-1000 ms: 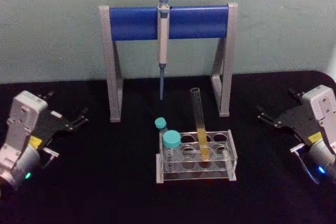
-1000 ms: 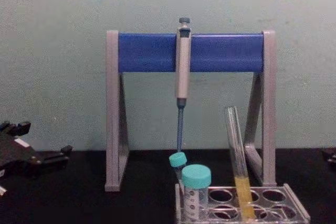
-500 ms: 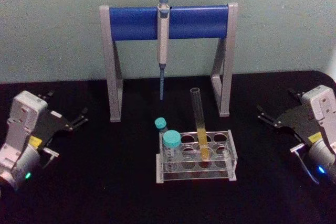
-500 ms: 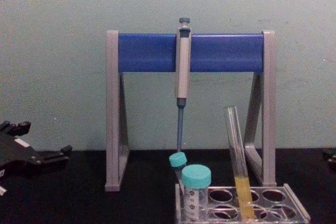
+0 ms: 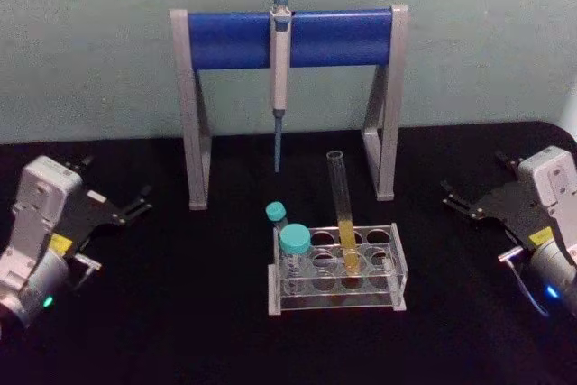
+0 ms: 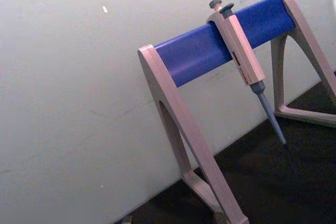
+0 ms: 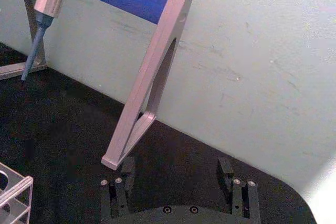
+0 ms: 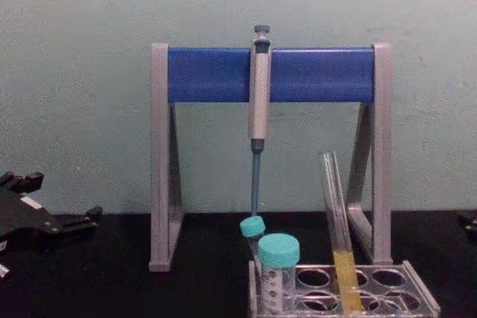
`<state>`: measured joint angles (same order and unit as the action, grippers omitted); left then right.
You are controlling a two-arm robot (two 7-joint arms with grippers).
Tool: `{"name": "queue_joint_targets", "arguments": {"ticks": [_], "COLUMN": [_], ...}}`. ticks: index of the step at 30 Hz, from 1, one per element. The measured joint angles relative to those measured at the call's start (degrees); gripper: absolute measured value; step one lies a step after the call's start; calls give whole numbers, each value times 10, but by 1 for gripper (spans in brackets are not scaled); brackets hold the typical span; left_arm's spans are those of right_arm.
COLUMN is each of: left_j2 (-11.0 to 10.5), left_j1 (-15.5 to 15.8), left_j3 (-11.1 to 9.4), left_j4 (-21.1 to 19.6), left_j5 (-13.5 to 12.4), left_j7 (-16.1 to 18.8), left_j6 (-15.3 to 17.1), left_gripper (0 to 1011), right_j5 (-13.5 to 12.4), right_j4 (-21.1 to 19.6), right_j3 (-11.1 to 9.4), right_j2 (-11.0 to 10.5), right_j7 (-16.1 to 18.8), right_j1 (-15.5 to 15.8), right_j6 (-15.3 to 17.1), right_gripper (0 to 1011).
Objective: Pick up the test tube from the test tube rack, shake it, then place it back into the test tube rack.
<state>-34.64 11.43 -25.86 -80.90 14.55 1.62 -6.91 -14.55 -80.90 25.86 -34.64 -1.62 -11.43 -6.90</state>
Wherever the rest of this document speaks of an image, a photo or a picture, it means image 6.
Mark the grey pipette stand blue bar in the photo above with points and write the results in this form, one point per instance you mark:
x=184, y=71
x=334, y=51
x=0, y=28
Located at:
x=194, y=53

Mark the grey pipette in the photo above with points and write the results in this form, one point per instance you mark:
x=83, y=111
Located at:
x=242, y=56

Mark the black table cloth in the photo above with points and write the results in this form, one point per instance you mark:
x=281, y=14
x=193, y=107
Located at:
x=275, y=179

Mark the plain pale wall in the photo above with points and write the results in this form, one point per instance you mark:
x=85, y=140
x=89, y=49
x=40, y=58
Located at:
x=78, y=77

